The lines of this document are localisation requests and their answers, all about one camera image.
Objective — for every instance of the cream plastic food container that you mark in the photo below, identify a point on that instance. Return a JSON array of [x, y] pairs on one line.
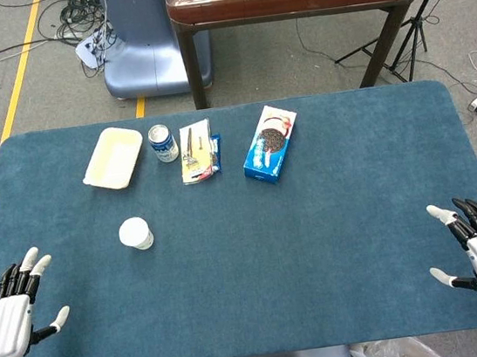
[[113, 159]]

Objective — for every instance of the blue table mat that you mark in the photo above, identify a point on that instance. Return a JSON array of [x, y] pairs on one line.
[[276, 261]]

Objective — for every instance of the blue cookie box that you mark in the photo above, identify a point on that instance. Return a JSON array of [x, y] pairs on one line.
[[269, 148]]

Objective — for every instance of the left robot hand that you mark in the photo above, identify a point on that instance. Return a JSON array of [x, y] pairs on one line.
[[7, 323]]

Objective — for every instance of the black tripod stand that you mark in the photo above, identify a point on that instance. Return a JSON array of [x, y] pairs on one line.
[[416, 23]]

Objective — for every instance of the blue white milk can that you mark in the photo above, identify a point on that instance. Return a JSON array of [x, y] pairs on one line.
[[164, 146]]

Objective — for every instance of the grey-blue robot pedestal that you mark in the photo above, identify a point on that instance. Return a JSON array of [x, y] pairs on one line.
[[146, 45]]

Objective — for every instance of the white paper cup green flower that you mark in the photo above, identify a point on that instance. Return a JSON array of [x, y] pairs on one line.
[[135, 232]]

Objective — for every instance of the yellow snack packet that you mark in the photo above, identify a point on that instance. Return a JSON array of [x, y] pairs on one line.
[[195, 153]]

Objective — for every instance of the clear plastic bag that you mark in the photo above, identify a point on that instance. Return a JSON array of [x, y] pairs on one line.
[[394, 356]]

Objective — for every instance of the small blue snack packet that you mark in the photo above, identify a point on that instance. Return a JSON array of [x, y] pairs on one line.
[[216, 150]]

